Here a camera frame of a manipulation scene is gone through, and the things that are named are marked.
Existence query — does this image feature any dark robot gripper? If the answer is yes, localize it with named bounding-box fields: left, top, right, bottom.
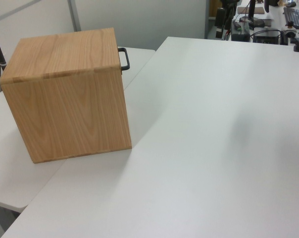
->
left=215, top=0, right=240, bottom=40

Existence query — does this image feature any oak drawer with black handle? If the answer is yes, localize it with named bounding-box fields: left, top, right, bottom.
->
left=117, top=47, right=131, bottom=71

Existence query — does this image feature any dark box with green top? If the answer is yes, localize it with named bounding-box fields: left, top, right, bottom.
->
left=231, top=20, right=250, bottom=42

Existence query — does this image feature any brown flat board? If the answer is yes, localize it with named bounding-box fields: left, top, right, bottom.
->
left=236, top=6, right=264, bottom=14

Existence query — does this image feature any black electronics box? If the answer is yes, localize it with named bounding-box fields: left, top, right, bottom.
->
left=252, top=29, right=282, bottom=46

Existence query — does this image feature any black computer keyboard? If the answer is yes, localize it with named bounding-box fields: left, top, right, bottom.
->
left=283, top=6, right=299, bottom=28

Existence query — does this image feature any light oak wooden cabinet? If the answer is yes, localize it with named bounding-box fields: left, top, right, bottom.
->
left=0, top=27, right=133, bottom=164

